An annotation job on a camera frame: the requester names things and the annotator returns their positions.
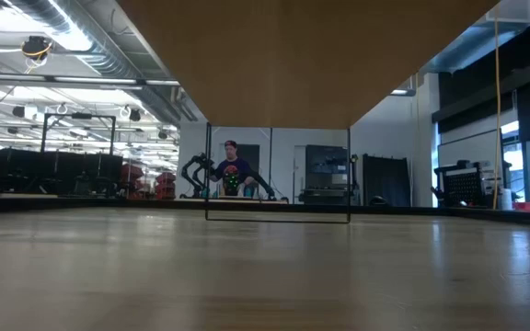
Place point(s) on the black background robot arm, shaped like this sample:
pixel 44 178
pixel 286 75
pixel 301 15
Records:
pixel 191 167
pixel 265 185

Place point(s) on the person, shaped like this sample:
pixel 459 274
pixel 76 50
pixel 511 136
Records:
pixel 230 172

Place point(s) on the black cabinet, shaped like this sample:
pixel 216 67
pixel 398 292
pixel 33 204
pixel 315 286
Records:
pixel 327 170

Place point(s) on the wooden background table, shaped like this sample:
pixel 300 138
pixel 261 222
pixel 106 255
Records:
pixel 191 200

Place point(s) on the red tool chest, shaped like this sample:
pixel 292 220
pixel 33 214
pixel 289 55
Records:
pixel 132 179
pixel 166 184

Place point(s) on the black curtain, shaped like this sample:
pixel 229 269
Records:
pixel 384 181

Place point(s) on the ceiling light bar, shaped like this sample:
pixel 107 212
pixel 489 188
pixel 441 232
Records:
pixel 85 80

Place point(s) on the black pegboard cart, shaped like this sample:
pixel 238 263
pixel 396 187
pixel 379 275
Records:
pixel 465 186

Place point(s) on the black partition row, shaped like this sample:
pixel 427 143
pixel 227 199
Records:
pixel 53 170

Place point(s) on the white paper roll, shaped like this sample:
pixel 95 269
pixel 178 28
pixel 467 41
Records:
pixel 506 200

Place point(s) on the red box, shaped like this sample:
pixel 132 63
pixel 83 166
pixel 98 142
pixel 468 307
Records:
pixel 527 206

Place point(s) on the black gantry frame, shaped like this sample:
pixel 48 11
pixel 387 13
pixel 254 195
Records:
pixel 78 116

